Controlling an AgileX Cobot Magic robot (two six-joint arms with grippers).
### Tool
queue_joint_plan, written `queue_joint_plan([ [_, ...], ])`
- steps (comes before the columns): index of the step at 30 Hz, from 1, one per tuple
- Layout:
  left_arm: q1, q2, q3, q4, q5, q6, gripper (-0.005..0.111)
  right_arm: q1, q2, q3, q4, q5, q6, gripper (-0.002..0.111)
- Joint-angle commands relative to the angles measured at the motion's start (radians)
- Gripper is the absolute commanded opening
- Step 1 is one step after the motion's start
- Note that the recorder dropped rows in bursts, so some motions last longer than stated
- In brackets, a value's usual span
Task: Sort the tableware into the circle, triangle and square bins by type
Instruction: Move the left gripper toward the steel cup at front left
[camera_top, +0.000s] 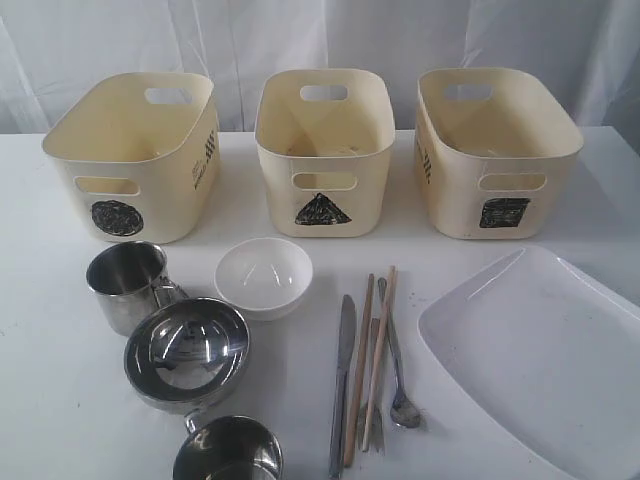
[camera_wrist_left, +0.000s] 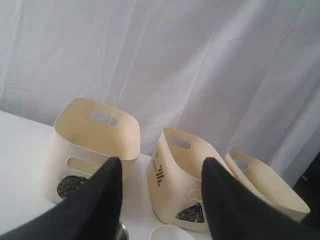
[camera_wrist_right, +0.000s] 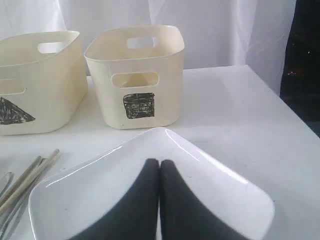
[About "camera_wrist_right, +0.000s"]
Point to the white backdrop curtain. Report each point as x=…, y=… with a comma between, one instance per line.
x=216, y=33

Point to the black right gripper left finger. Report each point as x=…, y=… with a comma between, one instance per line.
x=135, y=215

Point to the steel spoon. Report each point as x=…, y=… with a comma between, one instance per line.
x=5, y=181

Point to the white square plate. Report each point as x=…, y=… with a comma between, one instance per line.
x=66, y=203

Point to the cream bin triangle mark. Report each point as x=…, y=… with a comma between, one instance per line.
x=42, y=81

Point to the wooden chopstick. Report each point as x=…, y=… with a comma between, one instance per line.
x=4, y=205
x=13, y=187

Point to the wooden chopstick left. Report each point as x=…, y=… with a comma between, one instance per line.
x=13, y=187

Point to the cream bin square mark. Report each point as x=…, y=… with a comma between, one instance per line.
x=138, y=75

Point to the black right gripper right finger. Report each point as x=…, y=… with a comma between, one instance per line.
x=182, y=215

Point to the wooden chopstick right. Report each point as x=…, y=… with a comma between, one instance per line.
x=4, y=205

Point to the steel fork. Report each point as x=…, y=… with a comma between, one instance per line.
x=13, y=215

